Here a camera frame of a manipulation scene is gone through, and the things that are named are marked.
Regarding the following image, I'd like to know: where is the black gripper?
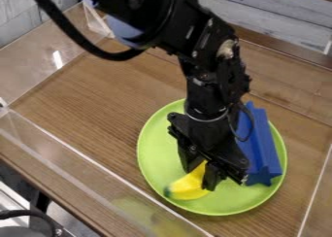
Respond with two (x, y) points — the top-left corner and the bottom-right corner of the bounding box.
(166, 112), (249, 191)

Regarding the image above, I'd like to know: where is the black cable lower left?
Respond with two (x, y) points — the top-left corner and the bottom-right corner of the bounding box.
(0, 210), (66, 237)

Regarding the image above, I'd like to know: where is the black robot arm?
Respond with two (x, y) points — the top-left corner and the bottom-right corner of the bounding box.
(85, 0), (250, 190)

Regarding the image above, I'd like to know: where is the green round plate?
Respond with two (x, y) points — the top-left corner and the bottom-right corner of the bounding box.
(136, 100), (288, 216)

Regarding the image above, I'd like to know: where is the yellow toy banana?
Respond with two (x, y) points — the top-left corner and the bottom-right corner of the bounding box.
(164, 161), (209, 200)

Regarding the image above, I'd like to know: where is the clear acrylic front wall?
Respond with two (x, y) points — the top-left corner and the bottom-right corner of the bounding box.
(0, 108), (213, 237)

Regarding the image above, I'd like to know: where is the clear acrylic corner bracket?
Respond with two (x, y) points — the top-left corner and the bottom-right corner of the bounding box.
(82, 3), (114, 39)

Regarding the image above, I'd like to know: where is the blue star-shaped block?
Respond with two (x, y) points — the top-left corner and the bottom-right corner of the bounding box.
(236, 101), (282, 186)

